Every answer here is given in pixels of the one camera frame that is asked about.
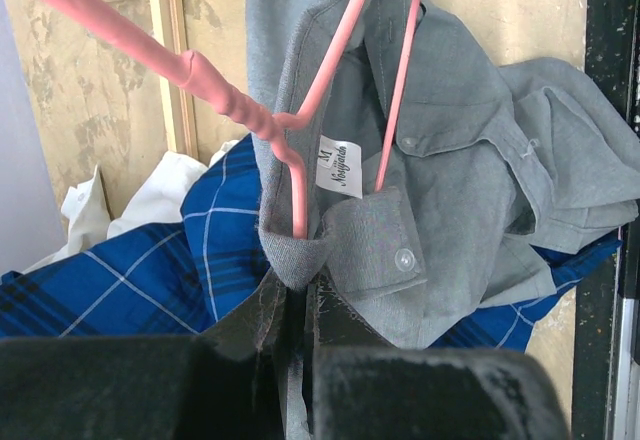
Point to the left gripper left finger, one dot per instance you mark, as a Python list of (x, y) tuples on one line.
[(220, 384)]

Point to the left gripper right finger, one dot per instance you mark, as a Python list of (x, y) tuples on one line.
[(359, 386)]

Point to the grey button shirt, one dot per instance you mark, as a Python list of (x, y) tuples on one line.
[(490, 168)]

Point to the pink wire hanger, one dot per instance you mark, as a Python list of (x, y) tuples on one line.
[(194, 73)]

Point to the blue plaid shirt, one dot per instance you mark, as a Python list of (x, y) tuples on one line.
[(184, 253)]

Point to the wooden clothes rack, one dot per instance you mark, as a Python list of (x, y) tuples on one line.
[(170, 50)]

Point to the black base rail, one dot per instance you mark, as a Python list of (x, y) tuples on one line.
[(605, 399)]

